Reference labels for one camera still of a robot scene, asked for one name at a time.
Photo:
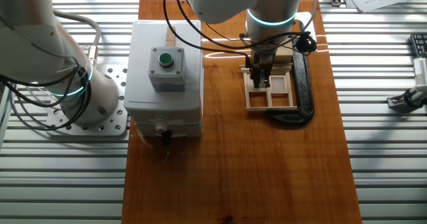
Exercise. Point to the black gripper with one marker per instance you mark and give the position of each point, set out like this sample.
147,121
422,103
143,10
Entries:
263,57

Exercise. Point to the small wooden sliding window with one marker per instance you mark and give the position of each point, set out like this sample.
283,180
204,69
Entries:
267,99

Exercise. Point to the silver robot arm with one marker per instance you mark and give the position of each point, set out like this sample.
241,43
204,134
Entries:
272,0

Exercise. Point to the light wooden block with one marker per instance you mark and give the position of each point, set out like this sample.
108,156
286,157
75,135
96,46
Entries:
285,55

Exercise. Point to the black C-clamp with screw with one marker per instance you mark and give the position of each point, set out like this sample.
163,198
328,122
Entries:
305,94

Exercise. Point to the grey box with green button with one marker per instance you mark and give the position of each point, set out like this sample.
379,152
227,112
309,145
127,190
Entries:
166,79

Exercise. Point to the orange wooden board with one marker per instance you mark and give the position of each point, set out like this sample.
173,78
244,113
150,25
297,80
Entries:
240,170

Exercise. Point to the stepped wooden stick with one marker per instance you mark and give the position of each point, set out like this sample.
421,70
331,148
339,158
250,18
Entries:
171,37

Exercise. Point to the white plastic box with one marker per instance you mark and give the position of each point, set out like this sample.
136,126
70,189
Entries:
140,84

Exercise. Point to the small grey camera on mount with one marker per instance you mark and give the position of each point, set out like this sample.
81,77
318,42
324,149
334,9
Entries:
398,101

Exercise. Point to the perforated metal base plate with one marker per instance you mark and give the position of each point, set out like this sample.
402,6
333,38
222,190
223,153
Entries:
113,124

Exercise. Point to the silver ribbed camera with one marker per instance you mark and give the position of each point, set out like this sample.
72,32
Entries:
421,71

